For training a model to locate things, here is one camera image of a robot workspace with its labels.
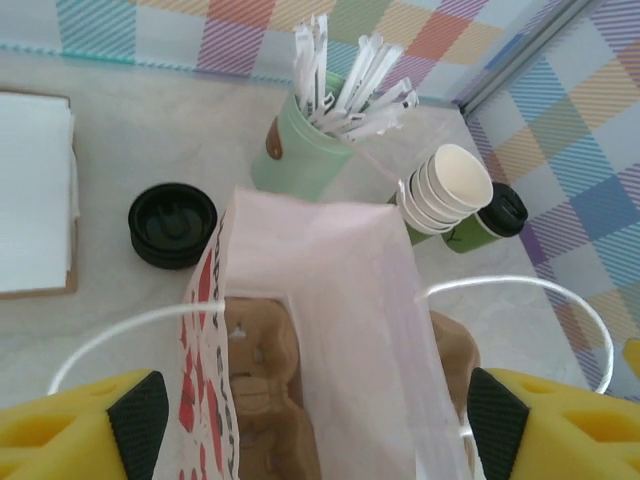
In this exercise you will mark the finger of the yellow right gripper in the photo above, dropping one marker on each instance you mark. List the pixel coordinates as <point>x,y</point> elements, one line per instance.
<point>634,355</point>

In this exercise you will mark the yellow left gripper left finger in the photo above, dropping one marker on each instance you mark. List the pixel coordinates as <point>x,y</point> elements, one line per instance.
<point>50,440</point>

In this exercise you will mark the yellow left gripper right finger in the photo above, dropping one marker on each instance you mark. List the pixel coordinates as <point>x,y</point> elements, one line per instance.
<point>575,435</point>

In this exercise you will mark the black plastic cup lid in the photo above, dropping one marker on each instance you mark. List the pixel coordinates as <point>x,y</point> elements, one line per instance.
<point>172,220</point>
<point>505,210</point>
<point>165,261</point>

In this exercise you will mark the red white paper bag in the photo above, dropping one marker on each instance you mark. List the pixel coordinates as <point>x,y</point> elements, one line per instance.
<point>340,280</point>

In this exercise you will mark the brown cardboard napkin box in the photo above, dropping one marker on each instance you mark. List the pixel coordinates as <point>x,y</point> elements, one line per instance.
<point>73,260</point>

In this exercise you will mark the brown pulp cup carrier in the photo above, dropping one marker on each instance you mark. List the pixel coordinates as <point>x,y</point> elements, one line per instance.
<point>265,425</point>

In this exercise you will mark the white napkin stack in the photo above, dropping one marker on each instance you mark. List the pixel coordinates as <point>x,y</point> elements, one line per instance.
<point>30,190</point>

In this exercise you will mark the white wrapped straw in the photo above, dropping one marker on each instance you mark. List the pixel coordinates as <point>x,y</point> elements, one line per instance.
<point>385,117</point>
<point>362,65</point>
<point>380,102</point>
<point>318,60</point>
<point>380,70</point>
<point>302,65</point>

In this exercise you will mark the mint green straw holder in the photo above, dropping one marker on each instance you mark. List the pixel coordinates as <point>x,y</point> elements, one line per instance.
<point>300,160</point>

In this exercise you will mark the aluminium frame post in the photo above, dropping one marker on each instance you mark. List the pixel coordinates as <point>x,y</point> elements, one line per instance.
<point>520,55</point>

